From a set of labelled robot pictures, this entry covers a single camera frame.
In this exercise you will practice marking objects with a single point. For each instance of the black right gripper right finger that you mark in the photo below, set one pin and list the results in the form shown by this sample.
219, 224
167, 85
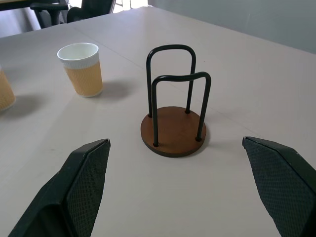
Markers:
279, 182

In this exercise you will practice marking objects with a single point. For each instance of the orange and white paper cup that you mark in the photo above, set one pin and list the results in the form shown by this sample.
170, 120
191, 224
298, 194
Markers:
85, 79
5, 93

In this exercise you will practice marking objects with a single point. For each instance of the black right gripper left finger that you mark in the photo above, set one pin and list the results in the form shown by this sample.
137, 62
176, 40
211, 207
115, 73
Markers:
81, 187

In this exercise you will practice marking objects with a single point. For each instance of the black office chair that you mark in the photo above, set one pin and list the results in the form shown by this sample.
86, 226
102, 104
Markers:
86, 10

